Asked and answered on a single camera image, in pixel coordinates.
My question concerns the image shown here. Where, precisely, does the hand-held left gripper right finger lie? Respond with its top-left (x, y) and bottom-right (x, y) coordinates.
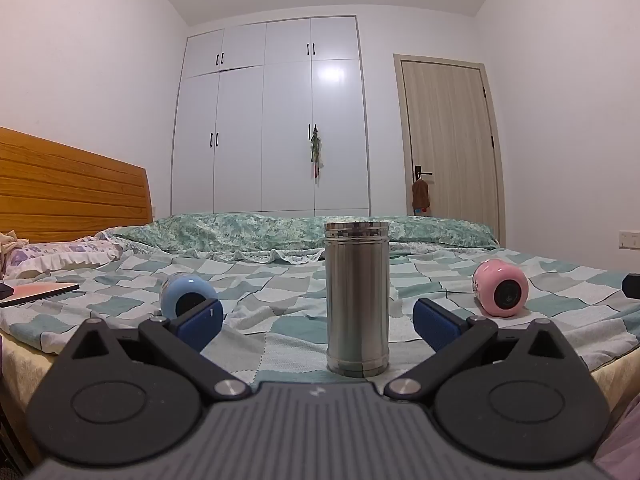
top-left (384, 297), bottom-right (582, 404)

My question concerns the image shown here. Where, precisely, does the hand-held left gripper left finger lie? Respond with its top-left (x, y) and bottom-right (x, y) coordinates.
top-left (60, 300), bottom-right (252, 404)

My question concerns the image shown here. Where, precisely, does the stainless steel cup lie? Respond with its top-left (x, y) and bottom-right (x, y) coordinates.
top-left (323, 219), bottom-right (390, 378)

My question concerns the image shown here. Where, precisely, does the blue cup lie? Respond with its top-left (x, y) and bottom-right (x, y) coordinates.
top-left (160, 273), bottom-right (221, 322)

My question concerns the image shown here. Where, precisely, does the pink cup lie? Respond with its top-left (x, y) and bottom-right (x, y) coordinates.
top-left (472, 259), bottom-right (530, 318)

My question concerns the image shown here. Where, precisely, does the green checkered blanket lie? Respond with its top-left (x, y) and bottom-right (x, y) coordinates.
top-left (0, 245), bottom-right (640, 386)

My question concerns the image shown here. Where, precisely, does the green floral quilt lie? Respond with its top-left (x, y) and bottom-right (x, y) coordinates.
top-left (95, 212), bottom-right (501, 266)

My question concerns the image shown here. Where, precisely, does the brown hanging cloth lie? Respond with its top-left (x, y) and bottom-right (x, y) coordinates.
top-left (411, 179), bottom-right (432, 216)

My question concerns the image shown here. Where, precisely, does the purple floral pillow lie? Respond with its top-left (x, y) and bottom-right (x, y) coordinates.
top-left (4, 240), bottom-right (124, 279)

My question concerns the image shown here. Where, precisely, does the purple cloth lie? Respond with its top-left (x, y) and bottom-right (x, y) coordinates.
top-left (592, 394), bottom-right (640, 480)

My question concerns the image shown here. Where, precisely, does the pink flat notebook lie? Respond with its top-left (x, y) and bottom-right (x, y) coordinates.
top-left (0, 281), bottom-right (81, 309)

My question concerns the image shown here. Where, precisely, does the beige bed sheet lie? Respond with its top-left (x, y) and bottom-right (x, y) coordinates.
top-left (0, 331), bottom-right (63, 466)

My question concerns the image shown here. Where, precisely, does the wooden headboard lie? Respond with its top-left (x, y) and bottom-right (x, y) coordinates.
top-left (0, 126), bottom-right (154, 244)

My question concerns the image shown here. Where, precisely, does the light wooden door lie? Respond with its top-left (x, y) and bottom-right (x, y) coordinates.
top-left (393, 53), bottom-right (506, 249)

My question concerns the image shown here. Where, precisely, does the white wardrobe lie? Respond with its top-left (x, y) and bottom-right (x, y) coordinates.
top-left (171, 16), bottom-right (372, 219)

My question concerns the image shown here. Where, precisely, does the beige crumpled cloth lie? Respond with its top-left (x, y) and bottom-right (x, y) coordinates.
top-left (0, 231), bottom-right (32, 277)

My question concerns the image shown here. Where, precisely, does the hanging green ornament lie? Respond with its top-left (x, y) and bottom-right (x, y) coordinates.
top-left (309, 129), bottom-right (326, 179)

